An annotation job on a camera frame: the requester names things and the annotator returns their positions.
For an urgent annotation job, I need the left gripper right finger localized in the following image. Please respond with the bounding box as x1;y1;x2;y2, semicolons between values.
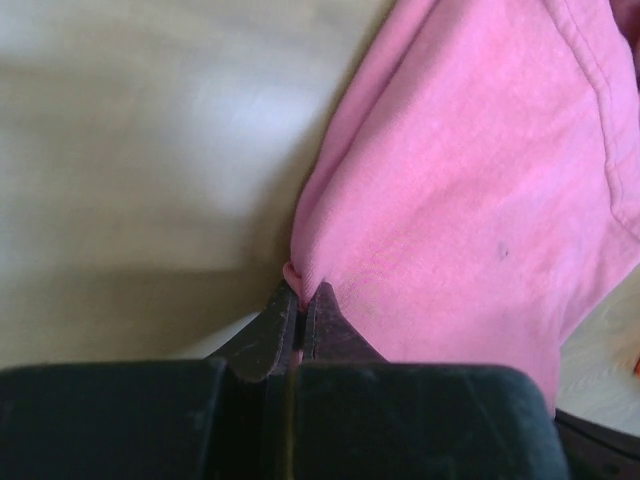
294;284;570;479

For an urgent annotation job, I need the pink red t shirt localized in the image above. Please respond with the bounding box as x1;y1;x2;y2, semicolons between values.
284;1;639;405

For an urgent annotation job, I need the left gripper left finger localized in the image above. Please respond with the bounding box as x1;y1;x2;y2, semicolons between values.
1;285;298;479

